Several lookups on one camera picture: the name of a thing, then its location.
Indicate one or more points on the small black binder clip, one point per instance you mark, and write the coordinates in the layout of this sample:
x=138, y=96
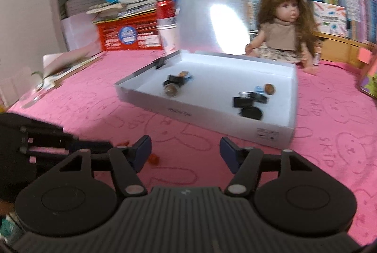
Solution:
x=160, y=63

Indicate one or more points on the translucent clipboard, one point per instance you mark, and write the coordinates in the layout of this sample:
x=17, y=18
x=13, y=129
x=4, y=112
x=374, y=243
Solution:
x=206, y=5

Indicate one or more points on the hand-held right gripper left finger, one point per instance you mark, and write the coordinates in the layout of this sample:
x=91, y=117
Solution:
x=143, y=152

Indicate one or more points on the large black binder clip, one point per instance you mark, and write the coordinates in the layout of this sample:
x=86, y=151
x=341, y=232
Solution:
x=243, y=100

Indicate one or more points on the small pink-capped bottle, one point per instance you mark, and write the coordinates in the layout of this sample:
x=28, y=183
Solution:
x=317, y=59

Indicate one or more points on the pink rabbit-print towel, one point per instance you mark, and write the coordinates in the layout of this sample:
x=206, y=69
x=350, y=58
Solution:
x=88, y=111

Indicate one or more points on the wooden drawer organizer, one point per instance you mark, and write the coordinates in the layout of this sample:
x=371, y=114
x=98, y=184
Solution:
x=344, y=49

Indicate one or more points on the white pencil-print carton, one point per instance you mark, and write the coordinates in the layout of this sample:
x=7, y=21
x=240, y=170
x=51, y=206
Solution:
x=330, y=18

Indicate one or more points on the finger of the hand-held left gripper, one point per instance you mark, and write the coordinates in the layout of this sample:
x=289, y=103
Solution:
x=98, y=147

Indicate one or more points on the long-haired baby doll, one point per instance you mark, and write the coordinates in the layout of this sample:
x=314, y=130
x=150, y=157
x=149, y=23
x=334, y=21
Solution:
x=279, y=32

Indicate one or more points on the red plastic basket with sticker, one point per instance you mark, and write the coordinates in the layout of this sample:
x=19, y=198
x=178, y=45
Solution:
x=112, y=35

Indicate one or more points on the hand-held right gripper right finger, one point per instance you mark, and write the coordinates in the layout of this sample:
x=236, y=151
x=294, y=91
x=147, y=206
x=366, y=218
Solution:
x=229, y=152

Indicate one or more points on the bear-print hair clip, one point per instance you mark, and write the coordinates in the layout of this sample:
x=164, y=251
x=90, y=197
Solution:
x=183, y=74

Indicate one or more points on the red soda can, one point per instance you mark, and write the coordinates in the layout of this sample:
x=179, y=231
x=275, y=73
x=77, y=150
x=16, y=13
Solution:
x=165, y=9

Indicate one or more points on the white paper cup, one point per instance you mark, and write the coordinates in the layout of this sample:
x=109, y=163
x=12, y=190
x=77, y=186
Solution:
x=168, y=37

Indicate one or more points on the pink cardboard toy house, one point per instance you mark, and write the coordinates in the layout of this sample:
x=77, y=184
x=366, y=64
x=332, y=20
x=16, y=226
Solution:
x=369, y=79

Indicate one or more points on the silver cardboard box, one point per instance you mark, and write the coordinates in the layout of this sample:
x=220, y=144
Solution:
x=212, y=85

